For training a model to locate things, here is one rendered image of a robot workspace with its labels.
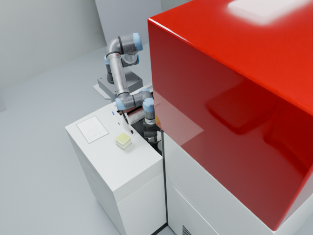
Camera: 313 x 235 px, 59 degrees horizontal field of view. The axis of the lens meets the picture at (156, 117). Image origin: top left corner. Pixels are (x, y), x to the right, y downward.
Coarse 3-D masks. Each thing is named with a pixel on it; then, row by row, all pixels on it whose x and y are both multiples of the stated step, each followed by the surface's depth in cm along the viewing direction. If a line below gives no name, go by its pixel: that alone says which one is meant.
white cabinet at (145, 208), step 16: (80, 160) 206; (160, 176) 176; (96, 192) 219; (144, 192) 174; (160, 192) 189; (112, 208) 187; (128, 208) 173; (144, 208) 187; (160, 208) 204; (128, 224) 185; (144, 224) 202; (160, 224) 222
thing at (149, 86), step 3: (147, 84) 214; (150, 84) 214; (144, 87) 212; (147, 87) 212; (150, 87) 212; (138, 90) 210; (150, 90) 209; (132, 93) 208; (135, 93) 208; (114, 102) 202; (111, 105) 200; (114, 105) 200; (114, 108) 198
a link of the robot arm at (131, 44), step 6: (120, 36) 174; (126, 36) 173; (132, 36) 173; (138, 36) 173; (120, 42) 171; (126, 42) 172; (132, 42) 172; (138, 42) 173; (126, 48) 173; (132, 48) 174; (138, 48) 176; (126, 54) 194; (132, 54) 183; (138, 54) 216; (126, 60) 211; (132, 60) 210; (138, 60) 217; (126, 66) 219
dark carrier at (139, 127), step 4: (136, 124) 193; (140, 124) 193; (136, 128) 191; (140, 128) 191; (140, 132) 188; (160, 140) 182; (152, 144) 180; (156, 144) 180; (156, 148) 178; (160, 152) 175
